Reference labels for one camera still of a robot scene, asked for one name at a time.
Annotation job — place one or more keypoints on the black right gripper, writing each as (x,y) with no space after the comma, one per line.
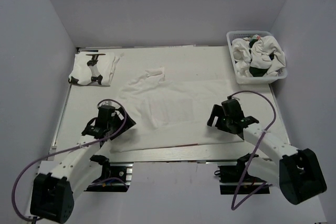
(218,111)

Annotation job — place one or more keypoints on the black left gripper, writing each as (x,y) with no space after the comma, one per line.
(129,123)

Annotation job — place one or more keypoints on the folded white t-shirt black print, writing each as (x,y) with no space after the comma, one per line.
(94,68)

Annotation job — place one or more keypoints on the white t-shirt cartoon print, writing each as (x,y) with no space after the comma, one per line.
(258,56)

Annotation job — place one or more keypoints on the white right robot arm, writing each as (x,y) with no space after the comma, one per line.
(297,173)

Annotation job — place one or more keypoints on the white plastic basket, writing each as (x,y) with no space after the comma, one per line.
(231,35)

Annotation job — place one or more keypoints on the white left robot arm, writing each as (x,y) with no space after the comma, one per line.
(85,166)

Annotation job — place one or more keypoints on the white t-shirt green trim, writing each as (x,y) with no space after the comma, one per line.
(170,113)

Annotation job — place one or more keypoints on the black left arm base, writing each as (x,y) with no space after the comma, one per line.
(114,177)

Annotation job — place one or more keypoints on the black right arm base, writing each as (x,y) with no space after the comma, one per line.
(229,176)

